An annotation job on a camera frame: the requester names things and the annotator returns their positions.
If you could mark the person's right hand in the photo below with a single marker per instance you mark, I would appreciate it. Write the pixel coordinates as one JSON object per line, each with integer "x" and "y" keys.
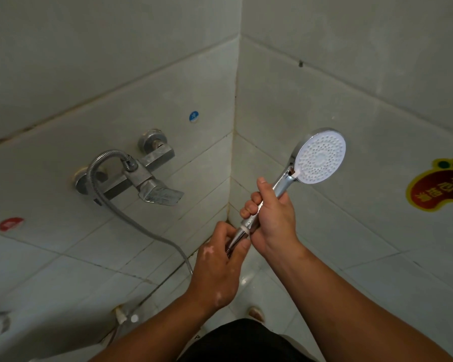
{"x": 277, "y": 226}

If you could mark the person's left hand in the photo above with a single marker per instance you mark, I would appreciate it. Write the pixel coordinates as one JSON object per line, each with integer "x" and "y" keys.
{"x": 217, "y": 271}

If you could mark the chrome shower head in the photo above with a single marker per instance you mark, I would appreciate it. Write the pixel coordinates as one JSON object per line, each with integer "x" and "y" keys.
{"x": 319, "y": 158}

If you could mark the person's right forearm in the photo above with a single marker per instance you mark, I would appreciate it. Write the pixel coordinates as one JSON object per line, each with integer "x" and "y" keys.
{"x": 347, "y": 309}

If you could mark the person's left forearm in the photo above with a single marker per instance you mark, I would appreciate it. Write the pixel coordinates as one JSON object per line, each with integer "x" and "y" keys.
{"x": 151, "y": 335}

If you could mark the person's slipper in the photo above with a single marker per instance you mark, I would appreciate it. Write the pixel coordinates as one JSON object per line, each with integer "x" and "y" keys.
{"x": 256, "y": 314}

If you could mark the black shirt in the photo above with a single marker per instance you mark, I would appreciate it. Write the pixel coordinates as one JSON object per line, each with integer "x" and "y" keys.
{"x": 245, "y": 343}

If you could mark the white angle valve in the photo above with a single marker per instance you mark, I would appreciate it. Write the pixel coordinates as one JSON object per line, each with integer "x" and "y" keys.
{"x": 126, "y": 315}

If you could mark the chrome shower mixer tap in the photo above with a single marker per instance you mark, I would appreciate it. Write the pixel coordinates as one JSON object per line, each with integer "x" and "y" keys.
{"x": 151, "y": 188}

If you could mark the blue round sticker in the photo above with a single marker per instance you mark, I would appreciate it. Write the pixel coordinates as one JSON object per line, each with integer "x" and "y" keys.
{"x": 193, "y": 116}

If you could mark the red yellow foot-shaped sticker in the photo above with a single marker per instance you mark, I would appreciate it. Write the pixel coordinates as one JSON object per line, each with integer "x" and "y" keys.
{"x": 438, "y": 188}

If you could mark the red round sticker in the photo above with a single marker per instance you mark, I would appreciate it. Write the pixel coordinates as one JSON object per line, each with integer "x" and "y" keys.
{"x": 11, "y": 224}

